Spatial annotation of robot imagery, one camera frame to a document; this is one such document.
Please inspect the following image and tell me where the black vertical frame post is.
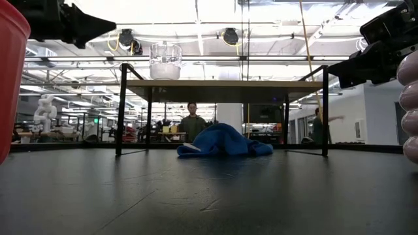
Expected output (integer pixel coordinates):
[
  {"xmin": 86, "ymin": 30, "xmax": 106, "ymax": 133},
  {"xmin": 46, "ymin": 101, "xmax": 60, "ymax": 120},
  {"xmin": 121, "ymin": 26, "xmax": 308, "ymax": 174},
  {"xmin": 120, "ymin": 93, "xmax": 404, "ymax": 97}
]
[{"xmin": 240, "ymin": 0, "xmax": 251, "ymax": 60}]

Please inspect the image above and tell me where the black ceiling cable reel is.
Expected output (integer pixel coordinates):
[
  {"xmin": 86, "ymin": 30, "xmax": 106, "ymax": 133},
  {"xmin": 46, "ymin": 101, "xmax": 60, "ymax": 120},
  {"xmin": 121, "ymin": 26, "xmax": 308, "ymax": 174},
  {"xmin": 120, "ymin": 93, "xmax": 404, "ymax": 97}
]
[
  {"xmin": 118, "ymin": 28, "xmax": 144, "ymax": 56},
  {"xmin": 222, "ymin": 27, "xmax": 240, "ymax": 46}
]

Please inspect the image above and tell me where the person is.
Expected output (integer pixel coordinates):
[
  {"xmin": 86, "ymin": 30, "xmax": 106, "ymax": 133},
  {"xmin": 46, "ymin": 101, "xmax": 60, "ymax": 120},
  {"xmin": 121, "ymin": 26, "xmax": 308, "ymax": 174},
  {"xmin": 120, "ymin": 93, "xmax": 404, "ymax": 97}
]
[
  {"xmin": 178, "ymin": 102, "xmax": 208, "ymax": 144},
  {"xmin": 311, "ymin": 107, "xmax": 346, "ymax": 145}
]

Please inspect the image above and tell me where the black table frame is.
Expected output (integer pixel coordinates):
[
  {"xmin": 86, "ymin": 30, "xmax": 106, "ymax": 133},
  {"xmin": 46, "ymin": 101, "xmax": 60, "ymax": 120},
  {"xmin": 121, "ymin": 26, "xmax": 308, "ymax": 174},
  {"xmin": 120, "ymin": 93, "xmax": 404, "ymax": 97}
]
[{"xmin": 9, "ymin": 142, "xmax": 405, "ymax": 154}]

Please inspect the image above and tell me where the small clear glass mug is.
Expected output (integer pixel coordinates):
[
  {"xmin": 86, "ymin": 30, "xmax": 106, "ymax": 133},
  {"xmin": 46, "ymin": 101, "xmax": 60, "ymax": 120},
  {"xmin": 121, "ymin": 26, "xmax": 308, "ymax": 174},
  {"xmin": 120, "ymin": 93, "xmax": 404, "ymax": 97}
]
[{"xmin": 149, "ymin": 41, "xmax": 183, "ymax": 81}]

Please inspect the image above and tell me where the red mug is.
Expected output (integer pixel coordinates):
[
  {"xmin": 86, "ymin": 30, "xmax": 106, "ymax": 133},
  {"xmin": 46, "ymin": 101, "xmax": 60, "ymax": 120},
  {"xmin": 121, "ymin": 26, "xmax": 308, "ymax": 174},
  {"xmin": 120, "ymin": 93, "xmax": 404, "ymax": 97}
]
[{"xmin": 0, "ymin": 0, "xmax": 31, "ymax": 165}]

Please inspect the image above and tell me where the white column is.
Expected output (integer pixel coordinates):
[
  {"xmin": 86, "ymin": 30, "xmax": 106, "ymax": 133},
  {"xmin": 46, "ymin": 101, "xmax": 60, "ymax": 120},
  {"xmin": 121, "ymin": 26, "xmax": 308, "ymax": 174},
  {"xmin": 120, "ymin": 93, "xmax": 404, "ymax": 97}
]
[{"xmin": 216, "ymin": 103, "xmax": 244, "ymax": 133}]

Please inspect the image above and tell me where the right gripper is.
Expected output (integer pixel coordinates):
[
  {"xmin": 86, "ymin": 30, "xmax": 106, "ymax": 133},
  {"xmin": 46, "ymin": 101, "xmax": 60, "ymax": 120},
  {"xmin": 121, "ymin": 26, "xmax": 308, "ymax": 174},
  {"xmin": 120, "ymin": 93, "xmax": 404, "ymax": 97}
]
[{"xmin": 328, "ymin": 0, "xmax": 418, "ymax": 89}]

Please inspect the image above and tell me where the wooden shelf with black legs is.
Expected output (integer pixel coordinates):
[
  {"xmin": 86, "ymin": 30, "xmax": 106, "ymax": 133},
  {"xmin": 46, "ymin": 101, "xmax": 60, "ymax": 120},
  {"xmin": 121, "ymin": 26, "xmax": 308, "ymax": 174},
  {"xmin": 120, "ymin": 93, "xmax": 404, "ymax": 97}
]
[{"xmin": 114, "ymin": 63, "xmax": 329, "ymax": 157}]

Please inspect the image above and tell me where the yellow cable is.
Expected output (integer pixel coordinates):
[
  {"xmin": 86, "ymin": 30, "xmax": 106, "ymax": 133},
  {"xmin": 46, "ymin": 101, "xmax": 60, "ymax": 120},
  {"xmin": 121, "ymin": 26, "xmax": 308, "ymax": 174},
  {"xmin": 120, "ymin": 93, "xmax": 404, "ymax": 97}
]
[{"xmin": 298, "ymin": 0, "xmax": 325, "ymax": 122}]

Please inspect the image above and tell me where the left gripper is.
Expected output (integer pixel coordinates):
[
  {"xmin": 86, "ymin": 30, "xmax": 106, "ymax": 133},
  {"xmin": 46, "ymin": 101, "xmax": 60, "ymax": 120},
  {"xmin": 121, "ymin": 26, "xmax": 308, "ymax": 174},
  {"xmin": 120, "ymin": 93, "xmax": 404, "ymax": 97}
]
[{"xmin": 8, "ymin": 0, "xmax": 117, "ymax": 50}]

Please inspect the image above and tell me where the large lilac ribbed mug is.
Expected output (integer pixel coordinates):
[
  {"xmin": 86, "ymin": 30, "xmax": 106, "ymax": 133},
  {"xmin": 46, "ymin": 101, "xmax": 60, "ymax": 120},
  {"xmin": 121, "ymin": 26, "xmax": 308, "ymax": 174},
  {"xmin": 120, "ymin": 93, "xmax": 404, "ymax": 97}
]
[{"xmin": 396, "ymin": 50, "xmax": 418, "ymax": 165}]

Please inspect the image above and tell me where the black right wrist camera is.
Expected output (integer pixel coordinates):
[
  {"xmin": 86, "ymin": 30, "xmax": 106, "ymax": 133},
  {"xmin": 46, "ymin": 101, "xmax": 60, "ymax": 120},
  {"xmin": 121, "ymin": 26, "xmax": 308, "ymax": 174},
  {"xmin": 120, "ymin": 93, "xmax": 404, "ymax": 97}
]
[{"xmin": 359, "ymin": 13, "xmax": 398, "ymax": 45}]

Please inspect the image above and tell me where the blue cloth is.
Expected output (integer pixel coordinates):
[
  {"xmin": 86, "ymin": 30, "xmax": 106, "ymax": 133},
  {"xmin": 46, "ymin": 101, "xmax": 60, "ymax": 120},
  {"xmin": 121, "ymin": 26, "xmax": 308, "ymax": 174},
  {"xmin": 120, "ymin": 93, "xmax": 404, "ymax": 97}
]
[{"xmin": 176, "ymin": 122, "xmax": 274, "ymax": 158}]

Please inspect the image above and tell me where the white robot figure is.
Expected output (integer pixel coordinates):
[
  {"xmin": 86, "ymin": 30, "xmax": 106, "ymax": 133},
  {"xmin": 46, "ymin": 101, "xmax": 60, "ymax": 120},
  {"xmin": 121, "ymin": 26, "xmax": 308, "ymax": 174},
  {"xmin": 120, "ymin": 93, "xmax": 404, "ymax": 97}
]
[{"xmin": 33, "ymin": 94, "xmax": 58, "ymax": 134}]

